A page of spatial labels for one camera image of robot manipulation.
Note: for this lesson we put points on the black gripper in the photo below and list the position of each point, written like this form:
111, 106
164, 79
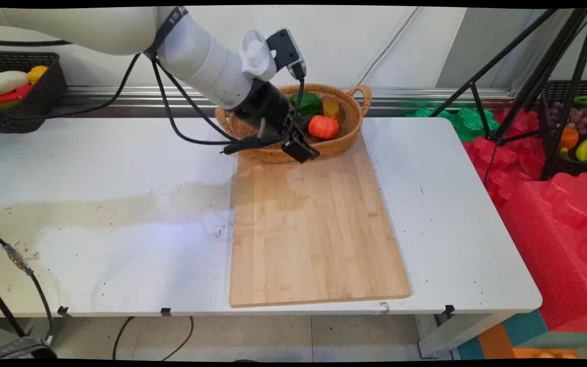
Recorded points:
265, 107

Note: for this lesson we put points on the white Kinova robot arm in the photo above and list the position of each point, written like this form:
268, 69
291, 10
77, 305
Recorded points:
95, 30

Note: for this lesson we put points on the red toy tomato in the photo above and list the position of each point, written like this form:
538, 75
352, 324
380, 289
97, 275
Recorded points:
324, 127

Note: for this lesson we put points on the green toy bell pepper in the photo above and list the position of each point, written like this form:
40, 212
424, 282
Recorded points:
308, 102

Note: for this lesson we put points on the round wicker basket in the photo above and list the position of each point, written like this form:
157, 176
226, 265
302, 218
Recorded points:
344, 137

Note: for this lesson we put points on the yellow toy bell pepper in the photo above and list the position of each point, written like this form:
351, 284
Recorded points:
331, 108

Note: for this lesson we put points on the bamboo cutting board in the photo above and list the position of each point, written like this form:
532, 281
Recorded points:
314, 229

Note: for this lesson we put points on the green foam mat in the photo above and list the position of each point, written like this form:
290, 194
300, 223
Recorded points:
469, 125

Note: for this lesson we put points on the small red foam mat stack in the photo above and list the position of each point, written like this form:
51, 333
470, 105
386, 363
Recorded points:
507, 163

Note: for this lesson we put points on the black table edge clip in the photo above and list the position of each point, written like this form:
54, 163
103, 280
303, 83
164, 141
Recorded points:
62, 310
449, 309
166, 311

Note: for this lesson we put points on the white table leg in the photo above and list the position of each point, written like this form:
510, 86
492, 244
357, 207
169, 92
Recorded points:
451, 336

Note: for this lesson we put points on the black woven basket with vegetables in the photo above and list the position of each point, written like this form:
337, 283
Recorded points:
38, 109

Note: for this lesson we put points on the black woven basket with fruit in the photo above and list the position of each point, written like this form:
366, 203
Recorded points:
558, 94

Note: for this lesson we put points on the black tripod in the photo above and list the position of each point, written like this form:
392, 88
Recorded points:
553, 66

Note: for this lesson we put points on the small yellow toy vegetable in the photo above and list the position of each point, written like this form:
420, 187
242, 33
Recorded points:
37, 74

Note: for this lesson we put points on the orange toy fruit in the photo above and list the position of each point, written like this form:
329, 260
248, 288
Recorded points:
569, 137

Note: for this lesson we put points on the large red foam mat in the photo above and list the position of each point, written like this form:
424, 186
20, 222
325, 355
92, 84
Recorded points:
553, 244

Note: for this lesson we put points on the purple toy grapes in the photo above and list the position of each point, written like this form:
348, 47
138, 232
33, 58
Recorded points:
581, 118

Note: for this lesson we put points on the blue orange foam mat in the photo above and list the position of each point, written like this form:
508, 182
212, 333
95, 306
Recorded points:
523, 331

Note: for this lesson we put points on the red toy chili pepper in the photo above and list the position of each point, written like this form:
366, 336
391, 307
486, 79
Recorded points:
5, 97

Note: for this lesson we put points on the green toy vegetable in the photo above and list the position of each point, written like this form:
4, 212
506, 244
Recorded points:
4, 105

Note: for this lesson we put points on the white toy eggplant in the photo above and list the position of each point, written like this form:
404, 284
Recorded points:
4, 81

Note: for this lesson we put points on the grey black base device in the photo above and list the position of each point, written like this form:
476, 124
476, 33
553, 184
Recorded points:
21, 350

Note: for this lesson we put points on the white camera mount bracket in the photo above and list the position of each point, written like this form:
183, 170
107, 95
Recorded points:
257, 53

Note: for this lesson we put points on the aluminium wall rail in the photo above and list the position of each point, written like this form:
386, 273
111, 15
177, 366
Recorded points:
426, 99

